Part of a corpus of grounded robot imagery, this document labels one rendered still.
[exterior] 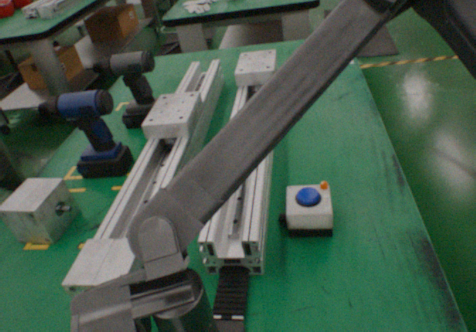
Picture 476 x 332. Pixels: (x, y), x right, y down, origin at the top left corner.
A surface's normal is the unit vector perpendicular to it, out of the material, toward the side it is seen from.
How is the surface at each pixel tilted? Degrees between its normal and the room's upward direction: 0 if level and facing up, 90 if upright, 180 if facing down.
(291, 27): 90
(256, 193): 0
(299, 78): 45
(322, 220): 90
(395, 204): 0
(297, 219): 90
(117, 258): 0
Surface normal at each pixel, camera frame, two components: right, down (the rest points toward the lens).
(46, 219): 0.97, -0.01
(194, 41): -0.11, 0.58
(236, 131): 0.03, -0.20
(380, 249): -0.15, -0.81
